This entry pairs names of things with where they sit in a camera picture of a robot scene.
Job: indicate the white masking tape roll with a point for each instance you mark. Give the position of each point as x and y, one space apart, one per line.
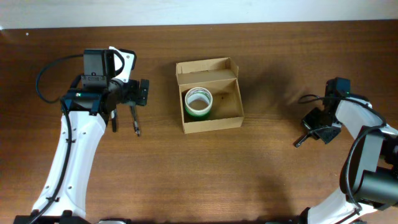
199 98

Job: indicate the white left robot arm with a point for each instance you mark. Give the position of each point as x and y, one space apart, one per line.
88 107

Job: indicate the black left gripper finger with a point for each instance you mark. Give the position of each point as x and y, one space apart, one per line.
135 122
114 120

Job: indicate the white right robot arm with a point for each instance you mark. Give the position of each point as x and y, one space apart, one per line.
368 179

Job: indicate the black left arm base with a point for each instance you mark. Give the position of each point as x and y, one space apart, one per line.
67 217

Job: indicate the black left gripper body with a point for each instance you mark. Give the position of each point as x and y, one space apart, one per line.
125 101

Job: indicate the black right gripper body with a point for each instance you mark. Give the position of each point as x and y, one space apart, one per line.
321 131

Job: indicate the black pen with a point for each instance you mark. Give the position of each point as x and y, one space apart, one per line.
302 139

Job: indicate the green tape roll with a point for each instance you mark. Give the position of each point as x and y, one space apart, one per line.
197 113

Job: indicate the brown cardboard box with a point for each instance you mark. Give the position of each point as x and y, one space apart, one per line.
220 77

